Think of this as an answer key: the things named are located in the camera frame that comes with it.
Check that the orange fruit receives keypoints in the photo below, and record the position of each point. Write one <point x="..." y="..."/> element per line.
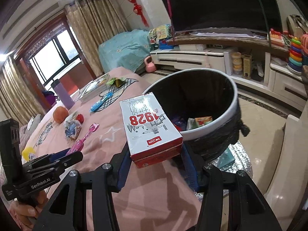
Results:
<point x="60" y="115"/>

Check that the pink toothbrush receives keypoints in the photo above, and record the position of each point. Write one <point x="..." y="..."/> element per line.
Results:
<point x="83" y="138"/>

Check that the orange red snack packet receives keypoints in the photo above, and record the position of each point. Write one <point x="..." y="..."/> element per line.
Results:
<point x="178" y="125"/>

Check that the person's left hand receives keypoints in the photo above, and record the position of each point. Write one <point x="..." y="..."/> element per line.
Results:
<point x="24" y="210"/>

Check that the marble top side cabinet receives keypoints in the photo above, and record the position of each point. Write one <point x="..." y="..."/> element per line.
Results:
<point x="284" y="168"/>

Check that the purple water bottle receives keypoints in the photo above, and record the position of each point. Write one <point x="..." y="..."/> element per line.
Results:
<point x="63" y="95"/>

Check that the green snack packet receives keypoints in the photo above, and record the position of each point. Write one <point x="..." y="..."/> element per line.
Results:
<point x="116" y="82"/>

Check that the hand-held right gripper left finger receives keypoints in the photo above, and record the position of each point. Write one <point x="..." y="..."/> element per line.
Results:
<point x="124" y="170"/>

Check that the blue toothbrush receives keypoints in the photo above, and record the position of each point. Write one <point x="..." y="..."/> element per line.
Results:
<point x="102" y="101"/>

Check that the red toy telephone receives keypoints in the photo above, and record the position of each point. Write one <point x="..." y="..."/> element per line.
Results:
<point x="278" y="37"/>

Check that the clear plastic bag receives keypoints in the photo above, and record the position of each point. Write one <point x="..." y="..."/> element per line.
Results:
<point x="71" y="126"/>

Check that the purple fabric item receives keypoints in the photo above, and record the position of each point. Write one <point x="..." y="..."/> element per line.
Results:
<point x="49" y="98"/>

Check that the black flat television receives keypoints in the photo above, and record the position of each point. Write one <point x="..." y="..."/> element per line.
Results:
<point x="216" y="4"/>

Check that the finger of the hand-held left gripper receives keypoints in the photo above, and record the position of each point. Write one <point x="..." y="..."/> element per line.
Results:
<point x="69" y="158"/>
<point x="57" y="156"/>

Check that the pink kettlebell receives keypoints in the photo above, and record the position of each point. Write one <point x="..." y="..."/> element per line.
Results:
<point x="150" y="66"/>

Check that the teal cloth cover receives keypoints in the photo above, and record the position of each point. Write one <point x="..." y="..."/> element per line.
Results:
<point x="125" y="50"/>

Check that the silver foil mat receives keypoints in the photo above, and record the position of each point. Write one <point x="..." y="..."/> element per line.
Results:
<point x="240" y="158"/>

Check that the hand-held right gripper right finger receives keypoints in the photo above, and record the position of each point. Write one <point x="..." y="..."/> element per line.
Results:
<point x="192" y="175"/>

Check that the beige patterned curtain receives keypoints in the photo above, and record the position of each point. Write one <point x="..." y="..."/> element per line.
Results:
<point x="16" y="93"/>
<point x="96" y="28"/>

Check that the yellow green activity toy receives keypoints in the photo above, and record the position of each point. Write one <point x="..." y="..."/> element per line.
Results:
<point x="161" y="36"/>

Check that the small red round item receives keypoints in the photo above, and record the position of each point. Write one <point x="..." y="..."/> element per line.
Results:
<point x="80" y="119"/>

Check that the wooden tower toy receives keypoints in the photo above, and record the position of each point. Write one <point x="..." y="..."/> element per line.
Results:
<point x="246" y="67"/>

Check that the yellow plastic toy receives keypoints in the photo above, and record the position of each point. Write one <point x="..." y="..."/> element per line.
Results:
<point x="28" y="152"/>

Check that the white television cabinet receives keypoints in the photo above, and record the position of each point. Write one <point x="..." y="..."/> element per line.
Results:
<point x="192" y="57"/>

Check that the stack of round containers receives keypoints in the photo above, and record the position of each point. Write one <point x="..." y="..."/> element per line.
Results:
<point x="236" y="63"/>

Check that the black white-rimmed trash bin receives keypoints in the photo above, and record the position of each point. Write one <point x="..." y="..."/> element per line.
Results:
<point x="192" y="89"/>

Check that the pink plastic toy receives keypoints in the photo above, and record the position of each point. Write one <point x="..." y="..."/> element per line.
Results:
<point x="305" y="43"/>

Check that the light green box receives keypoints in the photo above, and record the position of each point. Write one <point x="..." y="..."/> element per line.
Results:
<point x="204" y="120"/>

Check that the white red milk carton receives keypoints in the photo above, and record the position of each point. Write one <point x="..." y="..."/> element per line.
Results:
<point x="149" y="130"/>

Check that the beige bag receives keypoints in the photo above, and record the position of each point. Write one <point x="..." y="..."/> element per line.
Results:
<point x="296" y="25"/>

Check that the brown framed balcony door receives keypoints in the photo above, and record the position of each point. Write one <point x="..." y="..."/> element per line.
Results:
<point x="48" y="57"/>

